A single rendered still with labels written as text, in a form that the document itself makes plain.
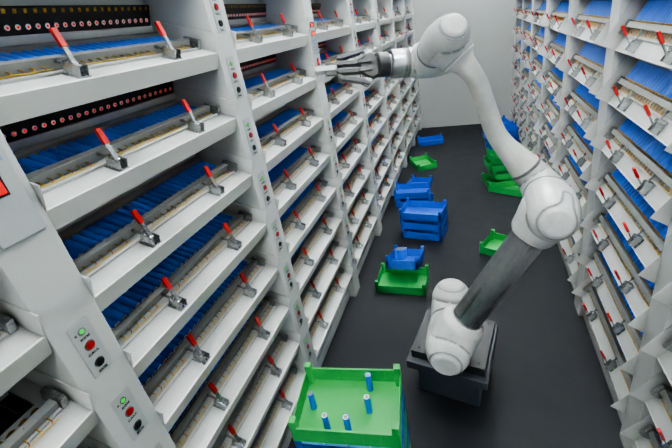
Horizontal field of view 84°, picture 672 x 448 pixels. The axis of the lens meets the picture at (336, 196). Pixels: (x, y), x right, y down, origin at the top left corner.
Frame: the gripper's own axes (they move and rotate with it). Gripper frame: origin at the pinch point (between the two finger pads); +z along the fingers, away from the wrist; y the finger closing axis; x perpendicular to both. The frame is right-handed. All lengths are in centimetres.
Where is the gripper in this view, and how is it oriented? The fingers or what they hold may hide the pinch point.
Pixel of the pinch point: (325, 69)
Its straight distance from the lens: 121.9
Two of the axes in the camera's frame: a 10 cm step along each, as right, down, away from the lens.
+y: -1.2, -9.9, 0.4
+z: -9.9, 1.1, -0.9
